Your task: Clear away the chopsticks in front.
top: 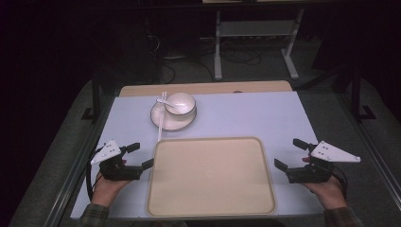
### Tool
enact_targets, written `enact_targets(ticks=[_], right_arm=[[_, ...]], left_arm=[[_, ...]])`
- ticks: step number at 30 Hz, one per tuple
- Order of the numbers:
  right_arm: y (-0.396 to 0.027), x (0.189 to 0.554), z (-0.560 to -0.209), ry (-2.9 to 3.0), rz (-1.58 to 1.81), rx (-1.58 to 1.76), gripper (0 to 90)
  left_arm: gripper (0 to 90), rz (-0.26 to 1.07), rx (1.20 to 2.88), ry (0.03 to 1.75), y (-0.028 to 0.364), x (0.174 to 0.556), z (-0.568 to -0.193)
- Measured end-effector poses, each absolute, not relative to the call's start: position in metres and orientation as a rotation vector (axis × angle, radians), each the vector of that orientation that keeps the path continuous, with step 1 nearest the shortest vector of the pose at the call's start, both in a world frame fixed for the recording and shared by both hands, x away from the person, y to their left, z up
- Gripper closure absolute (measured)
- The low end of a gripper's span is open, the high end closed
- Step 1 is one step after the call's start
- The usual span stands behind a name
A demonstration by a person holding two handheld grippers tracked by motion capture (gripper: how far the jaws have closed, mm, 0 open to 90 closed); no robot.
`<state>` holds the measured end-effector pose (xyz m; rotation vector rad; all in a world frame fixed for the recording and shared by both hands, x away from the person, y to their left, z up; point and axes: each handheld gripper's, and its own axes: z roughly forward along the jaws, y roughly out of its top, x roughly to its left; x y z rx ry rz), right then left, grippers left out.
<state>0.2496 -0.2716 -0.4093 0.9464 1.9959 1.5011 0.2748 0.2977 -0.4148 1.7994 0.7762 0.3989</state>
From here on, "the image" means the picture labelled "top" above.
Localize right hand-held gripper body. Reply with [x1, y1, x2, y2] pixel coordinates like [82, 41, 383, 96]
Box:
[285, 140, 361, 184]

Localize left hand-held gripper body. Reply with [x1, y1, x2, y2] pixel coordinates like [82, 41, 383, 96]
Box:
[90, 139, 144, 182]

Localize white plate with dark rim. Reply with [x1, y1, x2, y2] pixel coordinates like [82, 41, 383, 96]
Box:
[149, 97, 198, 132]

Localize beige plastic tray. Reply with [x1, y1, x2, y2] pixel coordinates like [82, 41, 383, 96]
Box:
[146, 136, 277, 218]

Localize white bowl with dark rim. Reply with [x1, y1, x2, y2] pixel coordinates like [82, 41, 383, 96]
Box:
[164, 92, 197, 116]

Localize person's left hand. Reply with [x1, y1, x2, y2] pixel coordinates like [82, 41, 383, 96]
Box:
[91, 171, 132, 208]

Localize person's right hand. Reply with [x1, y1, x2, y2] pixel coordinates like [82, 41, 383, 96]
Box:
[301, 156, 348, 210]

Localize black metal stand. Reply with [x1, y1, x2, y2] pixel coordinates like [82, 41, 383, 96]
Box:
[350, 66, 377, 123]
[80, 71, 106, 123]

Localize pale blue table mat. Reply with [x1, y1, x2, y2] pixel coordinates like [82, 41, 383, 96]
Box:
[69, 91, 325, 220]

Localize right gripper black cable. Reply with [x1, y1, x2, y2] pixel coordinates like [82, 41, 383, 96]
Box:
[330, 165, 349, 201]

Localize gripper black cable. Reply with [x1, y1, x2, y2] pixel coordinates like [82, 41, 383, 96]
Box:
[85, 147, 105, 201]
[330, 165, 349, 201]

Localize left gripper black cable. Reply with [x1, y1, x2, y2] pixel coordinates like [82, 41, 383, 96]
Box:
[85, 147, 105, 201]

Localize aluminium rail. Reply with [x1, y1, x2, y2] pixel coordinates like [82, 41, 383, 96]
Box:
[334, 91, 401, 202]
[44, 94, 115, 227]

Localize black floor cables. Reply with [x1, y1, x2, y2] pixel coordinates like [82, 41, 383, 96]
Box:
[220, 48, 263, 66]

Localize white metal desk frame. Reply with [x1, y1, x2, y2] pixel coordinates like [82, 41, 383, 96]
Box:
[213, 9, 305, 80]

